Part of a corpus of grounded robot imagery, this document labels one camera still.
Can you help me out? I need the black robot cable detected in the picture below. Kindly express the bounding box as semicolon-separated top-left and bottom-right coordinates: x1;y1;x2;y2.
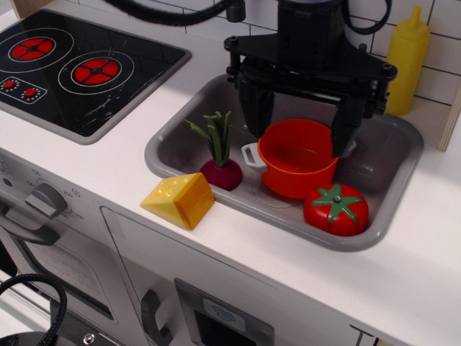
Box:
104;0;235;22

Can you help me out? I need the grey oven knob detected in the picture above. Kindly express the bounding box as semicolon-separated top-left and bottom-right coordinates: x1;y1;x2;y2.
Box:
25;183;68;219

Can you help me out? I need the purple toy beet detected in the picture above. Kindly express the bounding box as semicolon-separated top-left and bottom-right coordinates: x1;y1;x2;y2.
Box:
185;111;243;191

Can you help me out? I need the white toy oven door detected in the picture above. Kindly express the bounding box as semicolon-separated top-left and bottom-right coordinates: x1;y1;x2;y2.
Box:
1;231;117;322

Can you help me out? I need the grey toy sink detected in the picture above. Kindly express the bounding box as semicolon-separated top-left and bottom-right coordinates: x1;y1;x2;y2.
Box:
145;75;424;252

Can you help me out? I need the black braided cable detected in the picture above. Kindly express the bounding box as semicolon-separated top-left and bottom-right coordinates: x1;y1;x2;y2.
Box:
0;273;68;346

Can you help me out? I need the yellow toy cheese wedge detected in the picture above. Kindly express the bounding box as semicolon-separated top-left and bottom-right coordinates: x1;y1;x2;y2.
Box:
140;172;215;230

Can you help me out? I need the grey cabinet door handle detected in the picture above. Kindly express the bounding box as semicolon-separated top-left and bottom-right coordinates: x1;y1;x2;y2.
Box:
141;290;173;346

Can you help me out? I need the yellow squeeze bottle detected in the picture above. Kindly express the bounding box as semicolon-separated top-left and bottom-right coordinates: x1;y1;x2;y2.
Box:
386;6;431;116

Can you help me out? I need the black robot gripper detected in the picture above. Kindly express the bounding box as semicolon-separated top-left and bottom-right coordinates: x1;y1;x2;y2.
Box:
224;1;397;157

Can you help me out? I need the red toy tomato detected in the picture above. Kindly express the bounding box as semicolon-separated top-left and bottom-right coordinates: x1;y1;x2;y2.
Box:
303;183;370;236

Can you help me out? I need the black toy stovetop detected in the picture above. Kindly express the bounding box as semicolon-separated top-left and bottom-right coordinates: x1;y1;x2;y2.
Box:
1;10;191;145

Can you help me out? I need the grey oven door handle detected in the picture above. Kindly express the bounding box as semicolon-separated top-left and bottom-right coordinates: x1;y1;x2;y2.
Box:
0;201;61;247

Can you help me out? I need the orange toy pot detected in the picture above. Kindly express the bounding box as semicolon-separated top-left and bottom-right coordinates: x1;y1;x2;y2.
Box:
241;118;339;199

